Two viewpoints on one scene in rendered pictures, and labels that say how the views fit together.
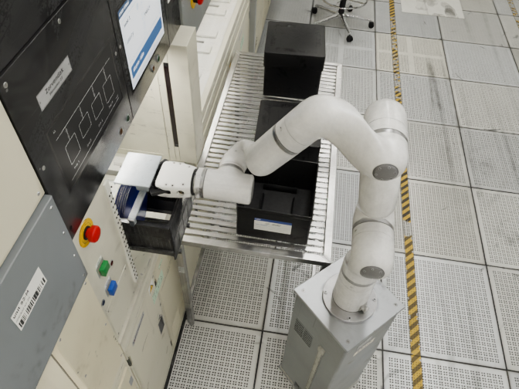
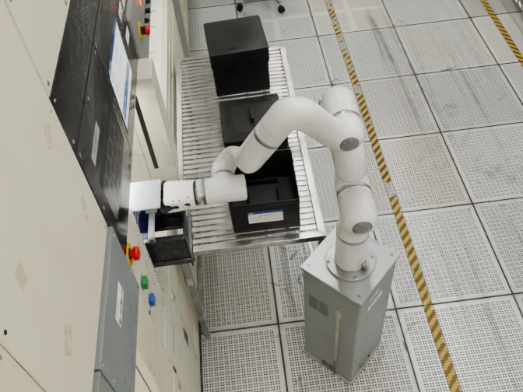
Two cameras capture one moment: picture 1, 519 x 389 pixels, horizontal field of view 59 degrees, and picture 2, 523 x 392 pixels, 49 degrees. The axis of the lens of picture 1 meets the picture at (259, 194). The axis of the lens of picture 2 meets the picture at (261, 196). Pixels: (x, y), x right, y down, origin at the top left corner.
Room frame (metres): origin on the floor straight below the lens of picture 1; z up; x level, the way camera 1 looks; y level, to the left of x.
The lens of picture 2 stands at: (-0.37, 0.12, 2.62)
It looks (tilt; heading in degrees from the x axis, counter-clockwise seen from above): 50 degrees down; 353
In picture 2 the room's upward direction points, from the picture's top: 6 degrees counter-clockwise
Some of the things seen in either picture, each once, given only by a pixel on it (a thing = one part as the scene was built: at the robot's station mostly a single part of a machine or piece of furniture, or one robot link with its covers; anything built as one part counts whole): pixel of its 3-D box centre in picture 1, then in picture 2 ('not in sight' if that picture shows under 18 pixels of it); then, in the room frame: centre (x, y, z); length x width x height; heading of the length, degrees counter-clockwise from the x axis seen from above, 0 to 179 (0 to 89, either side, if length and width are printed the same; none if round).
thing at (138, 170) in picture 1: (148, 204); (157, 224); (0.86, 0.33, 1.11); 0.24 x 0.20 x 0.32; 174
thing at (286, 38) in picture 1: (293, 60); (237, 56); (2.02, -0.13, 0.89); 0.29 x 0.29 x 0.25; 88
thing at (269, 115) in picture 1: (289, 127); (252, 123); (1.58, -0.11, 0.83); 0.29 x 0.29 x 0.13; 87
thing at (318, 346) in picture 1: (331, 341); (345, 308); (0.79, -0.34, 0.38); 0.28 x 0.28 x 0.76; 39
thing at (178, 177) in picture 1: (178, 179); (181, 194); (0.85, 0.23, 1.25); 0.11 x 0.10 x 0.07; 84
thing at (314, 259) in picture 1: (269, 188); (246, 185); (1.60, -0.05, 0.38); 1.30 x 0.60 x 0.76; 174
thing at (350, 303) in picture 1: (354, 284); (351, 246); (0.79, -0.34, 0.85); 0.19 x 0.19 x 0.18
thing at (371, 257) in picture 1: (368, 258); (356, 218); (0.75, -0.33, 1.07); 0.19 x 0.12 x 0.24; 173
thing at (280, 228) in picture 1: (277, 197); (262, 190); (1.15, -0.07, 0.85); 0.28 x 0.28 x 0.17; 83
